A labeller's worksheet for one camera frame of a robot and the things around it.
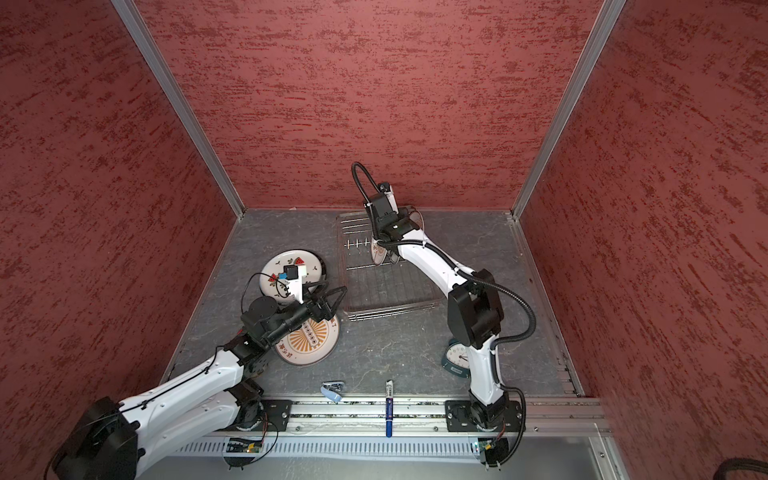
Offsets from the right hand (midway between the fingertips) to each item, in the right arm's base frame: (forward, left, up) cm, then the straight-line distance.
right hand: (394, 218), depth 91 cm
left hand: (-24, +15, -2) cm, 29 cm away
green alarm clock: (-37, -16, -17) cm, 44 cm away
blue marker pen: (-48, +3, -20) cm, 52 cm away
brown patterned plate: (-2, +6, -15) cm, 16 cm away
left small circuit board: (-55, +41, -23) cm, 72 cm away
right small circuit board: (-58, -23, -24) cm, 67 cm away
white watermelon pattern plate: (-13, +40, -17) cm, 45 cm away
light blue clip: (-45, +18, -20) cm, 52 cm away
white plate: (-31, +26, -20) cm, 45 cm away
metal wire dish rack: (-14, +8, -21) cm, 26 cm away
